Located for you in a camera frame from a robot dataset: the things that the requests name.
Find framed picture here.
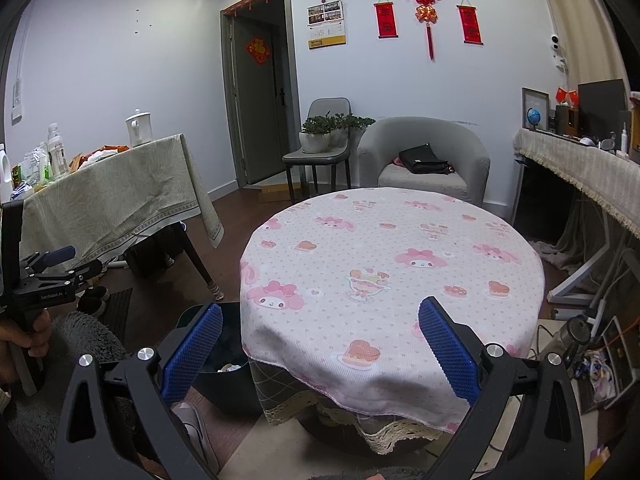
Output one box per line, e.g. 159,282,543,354
521,87,551,131

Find clear plastic bottle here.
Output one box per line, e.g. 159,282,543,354
47,122,69,177

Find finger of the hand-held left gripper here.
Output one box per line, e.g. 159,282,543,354
27,259,107,288
20,246,77,274

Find white kettle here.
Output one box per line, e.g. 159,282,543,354
125,109,153,148

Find dark table leg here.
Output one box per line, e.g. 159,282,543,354
177,225,222,301

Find dark plastic bin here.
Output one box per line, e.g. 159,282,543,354
177,302,262,416

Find grey shaggy rug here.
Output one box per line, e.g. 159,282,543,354
0,310,146,480

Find black bag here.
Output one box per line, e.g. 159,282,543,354
398,143,451,175

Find beige fringed desk cloth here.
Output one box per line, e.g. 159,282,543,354
515,128,640,238

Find grey door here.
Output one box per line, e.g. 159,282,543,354
221,0,301,191

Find black shoes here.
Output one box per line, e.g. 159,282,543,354
75,285,111,317

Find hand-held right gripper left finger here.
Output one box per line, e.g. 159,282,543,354
52,302,224,480

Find dark wooden speaker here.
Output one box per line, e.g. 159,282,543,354
555,105,578,135

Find white desk leg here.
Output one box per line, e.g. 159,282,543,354
550,245,616,306

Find flat cardboard piece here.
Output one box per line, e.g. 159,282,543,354
257,185,301,203

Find green patterned tablecloth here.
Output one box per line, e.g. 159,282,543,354
15,133,225,273

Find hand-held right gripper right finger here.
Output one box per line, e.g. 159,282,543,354
418,296,586,480

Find wall calendar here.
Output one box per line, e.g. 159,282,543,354
306,0,348,51

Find grey draped cloth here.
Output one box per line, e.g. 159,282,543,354
530,200,616,271

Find red diamond door decoration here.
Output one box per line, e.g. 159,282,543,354
245,35,271,65

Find white wall power strip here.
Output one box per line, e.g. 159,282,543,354
11,77,25,123

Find dark ribbed floor mat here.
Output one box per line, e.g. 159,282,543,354
92,287,135,346

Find orange snack packets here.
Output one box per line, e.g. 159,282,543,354
70,145,131,168

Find grey armchair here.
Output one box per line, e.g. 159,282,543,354
357,116,491,206

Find leafy potted plant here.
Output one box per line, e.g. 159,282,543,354
330,113,376,143

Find open cardboard box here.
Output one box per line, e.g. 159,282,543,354
629,91,640,163

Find beige curtain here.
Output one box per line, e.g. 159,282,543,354
542,0,626,111

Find white plastic bottle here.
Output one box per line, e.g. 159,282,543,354
0,142,13,201

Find black monitor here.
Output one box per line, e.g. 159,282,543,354
577,79,628,140

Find red hanging scroll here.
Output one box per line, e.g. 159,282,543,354
456,0,485,46
373,0,401,39

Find grey slipper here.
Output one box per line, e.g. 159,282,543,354
172,401,221,476

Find person's left hand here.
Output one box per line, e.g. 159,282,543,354
0,307,52,386

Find grey dining chair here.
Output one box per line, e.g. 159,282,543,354
282,97,353,196

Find pink printed tablecloth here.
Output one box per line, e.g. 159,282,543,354
239,187,546,421

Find lace-edged under cloth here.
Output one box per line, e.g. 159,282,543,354
249,357,458,456

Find black cabinet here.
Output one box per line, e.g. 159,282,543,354
512,157,576,243

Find potted plant white pot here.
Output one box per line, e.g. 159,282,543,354
299,116,332,154

